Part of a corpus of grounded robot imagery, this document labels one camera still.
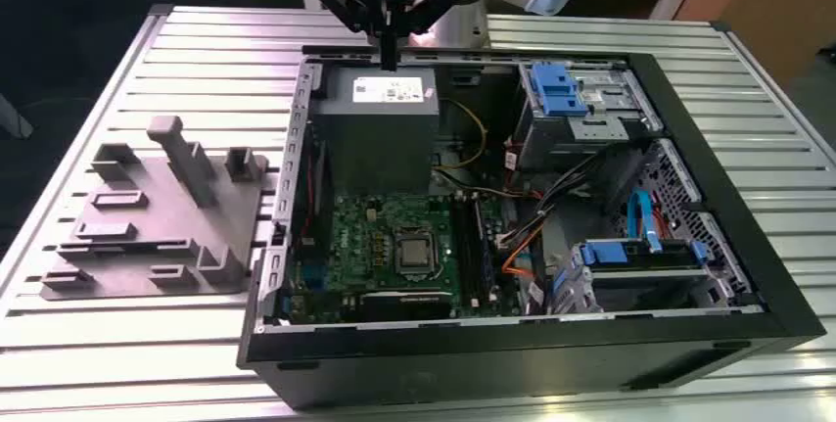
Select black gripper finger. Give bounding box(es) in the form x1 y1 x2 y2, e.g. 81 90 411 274
390 0 461 72
305 0 393 72

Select motherboard RAM slot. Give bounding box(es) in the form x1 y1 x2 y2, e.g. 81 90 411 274
451 192 470 309
466 192 483 309
459 192 478 309

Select blue disk carrier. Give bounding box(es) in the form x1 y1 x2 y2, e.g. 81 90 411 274
585 239 711 269
531 64 589 117

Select grey power supply unit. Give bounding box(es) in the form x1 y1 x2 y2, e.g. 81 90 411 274
306 67 441 198

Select metal drive cage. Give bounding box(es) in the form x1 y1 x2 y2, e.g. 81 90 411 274
515 62 663 174

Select silver CPU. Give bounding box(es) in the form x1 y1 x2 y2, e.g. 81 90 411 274
399 240 434 269

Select grey parts rack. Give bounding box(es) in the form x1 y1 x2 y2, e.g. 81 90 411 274
38 116 274 304

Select metal socket cover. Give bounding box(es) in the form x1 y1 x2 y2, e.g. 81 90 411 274
390 228 439 280

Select brown wooden cabinet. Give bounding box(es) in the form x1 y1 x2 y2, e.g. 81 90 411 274
677 0 836 86

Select green motherboard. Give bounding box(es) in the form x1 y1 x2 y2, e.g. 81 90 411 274
278 191 531 323

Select blue board connector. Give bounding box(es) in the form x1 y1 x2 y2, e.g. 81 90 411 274
301 264 327 292

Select black graphics card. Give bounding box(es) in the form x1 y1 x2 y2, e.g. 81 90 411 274
355 289 457 323

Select metal disk bay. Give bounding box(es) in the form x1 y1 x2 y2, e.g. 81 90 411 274
571 238 743 315

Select black PC case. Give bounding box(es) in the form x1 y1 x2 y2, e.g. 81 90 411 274
235 43 829 411

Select yellow wire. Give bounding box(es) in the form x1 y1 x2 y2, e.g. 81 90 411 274
435 98 491 171

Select red orange power wires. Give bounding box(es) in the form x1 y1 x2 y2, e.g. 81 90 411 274
434 166 547 201

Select thin red wire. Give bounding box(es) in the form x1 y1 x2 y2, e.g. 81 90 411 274
299 140 330 250

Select grey black cable bundle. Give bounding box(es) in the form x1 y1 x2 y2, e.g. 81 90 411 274
513 152 605 247

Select orange wire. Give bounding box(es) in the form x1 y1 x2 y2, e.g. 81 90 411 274
499 235 546 277

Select blue SATA wire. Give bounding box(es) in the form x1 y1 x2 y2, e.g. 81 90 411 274
625 188 666 253

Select red disk power wire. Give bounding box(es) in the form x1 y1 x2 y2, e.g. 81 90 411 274
655 215 678 247

